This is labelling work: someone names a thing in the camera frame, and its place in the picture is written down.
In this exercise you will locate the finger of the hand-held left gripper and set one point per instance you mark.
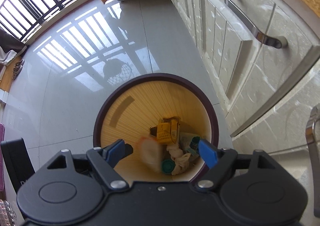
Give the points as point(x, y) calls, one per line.
point(129, 149)

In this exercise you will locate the purple cloth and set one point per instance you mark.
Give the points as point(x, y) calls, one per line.
point(2, 156)

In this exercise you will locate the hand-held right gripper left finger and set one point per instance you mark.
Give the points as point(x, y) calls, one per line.
point(115, 153)

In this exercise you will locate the yellow cigarette pack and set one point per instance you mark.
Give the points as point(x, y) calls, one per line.
point(166, 131)

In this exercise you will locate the crumpled white tissue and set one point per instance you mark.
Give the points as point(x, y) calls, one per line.
point(178, 158)

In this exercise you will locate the dark metal window railing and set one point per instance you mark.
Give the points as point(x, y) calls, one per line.
point(37, 3)

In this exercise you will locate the beige slipper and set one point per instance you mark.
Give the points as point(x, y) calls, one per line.
point(20, 64)
point(17, 72)

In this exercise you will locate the quilted patterned cloth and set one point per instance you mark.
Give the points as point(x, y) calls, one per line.
point(7, 212)

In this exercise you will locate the white green paper packet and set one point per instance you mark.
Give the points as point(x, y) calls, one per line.
point(186, 141)

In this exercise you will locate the brown curtain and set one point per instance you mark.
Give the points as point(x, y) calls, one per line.
point(10, 46)

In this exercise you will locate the yellow bin with purple rim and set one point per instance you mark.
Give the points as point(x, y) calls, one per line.
point(140, 106)

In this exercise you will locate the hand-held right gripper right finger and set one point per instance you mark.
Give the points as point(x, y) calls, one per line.
point(207, 153)

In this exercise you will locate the cream drawer cabinet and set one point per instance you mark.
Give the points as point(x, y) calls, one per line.
point(237, 71)

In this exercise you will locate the green bottle cap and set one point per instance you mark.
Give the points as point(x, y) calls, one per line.
point(168, 167)

